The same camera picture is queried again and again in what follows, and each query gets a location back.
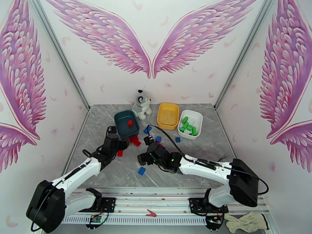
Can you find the long red toy brick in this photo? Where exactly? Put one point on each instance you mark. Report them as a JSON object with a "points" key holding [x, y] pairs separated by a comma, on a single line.
{"points": [[133, 140]]}

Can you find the dark teal plastic bin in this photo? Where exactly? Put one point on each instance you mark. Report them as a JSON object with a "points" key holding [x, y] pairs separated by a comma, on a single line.
{"points": [[123, 123]]}

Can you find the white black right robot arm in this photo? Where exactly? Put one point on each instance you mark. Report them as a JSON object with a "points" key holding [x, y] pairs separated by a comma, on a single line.
{"points": [[207, 171]]}

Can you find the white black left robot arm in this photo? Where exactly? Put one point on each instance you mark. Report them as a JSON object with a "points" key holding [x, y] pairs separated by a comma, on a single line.
{"points": [[78, 171]]}

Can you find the long blue toy brick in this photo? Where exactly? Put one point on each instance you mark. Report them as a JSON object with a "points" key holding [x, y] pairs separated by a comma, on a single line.
{"points": [[147, 129]]}

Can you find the grey white plush raccoon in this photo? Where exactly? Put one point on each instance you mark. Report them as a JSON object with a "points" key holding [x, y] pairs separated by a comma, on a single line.
{"points": [[141, 106]]}

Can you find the yellow plastic bin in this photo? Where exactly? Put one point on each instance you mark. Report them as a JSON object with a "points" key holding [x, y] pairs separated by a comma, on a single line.
{"points": [[168, 116]]}

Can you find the white plastic bin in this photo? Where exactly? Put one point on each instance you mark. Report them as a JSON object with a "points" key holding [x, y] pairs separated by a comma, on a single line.
{"points": [[196, 118]]}

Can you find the red spring clip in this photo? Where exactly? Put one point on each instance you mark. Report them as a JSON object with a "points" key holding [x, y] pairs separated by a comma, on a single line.
{"points": [[151, 213]]}

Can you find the small green circuit board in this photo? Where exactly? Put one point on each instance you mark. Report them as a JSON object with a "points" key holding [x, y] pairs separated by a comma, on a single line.
{"points": [[95, 219]]}

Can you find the white cotton work glove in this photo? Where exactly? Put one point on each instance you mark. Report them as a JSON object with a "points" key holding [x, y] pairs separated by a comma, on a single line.
{"points": [[246, 222]]}

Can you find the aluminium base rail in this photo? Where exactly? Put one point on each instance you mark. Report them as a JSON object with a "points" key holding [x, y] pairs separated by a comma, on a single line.
{"points": [[156, 200]]}

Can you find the aluminium frame post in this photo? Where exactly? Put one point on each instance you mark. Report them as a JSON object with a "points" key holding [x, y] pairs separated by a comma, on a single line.
{"points": [[59, 51], [246, 51]]}

